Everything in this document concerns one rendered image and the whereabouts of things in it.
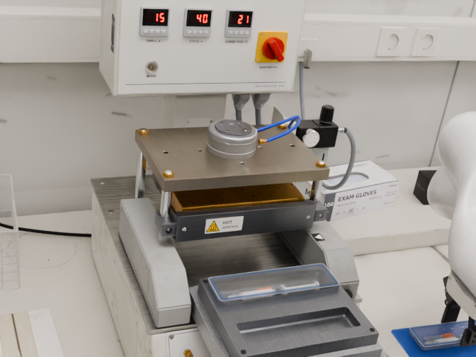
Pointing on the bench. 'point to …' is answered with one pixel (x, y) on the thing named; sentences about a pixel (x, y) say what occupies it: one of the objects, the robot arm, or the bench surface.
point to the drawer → (200, 315)
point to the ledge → (395, 222)
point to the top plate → (229, 155)
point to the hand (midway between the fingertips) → (460, 326)
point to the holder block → (290, 324)
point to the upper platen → (232, 196)
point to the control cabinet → (201, 54)
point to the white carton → (355, 190)
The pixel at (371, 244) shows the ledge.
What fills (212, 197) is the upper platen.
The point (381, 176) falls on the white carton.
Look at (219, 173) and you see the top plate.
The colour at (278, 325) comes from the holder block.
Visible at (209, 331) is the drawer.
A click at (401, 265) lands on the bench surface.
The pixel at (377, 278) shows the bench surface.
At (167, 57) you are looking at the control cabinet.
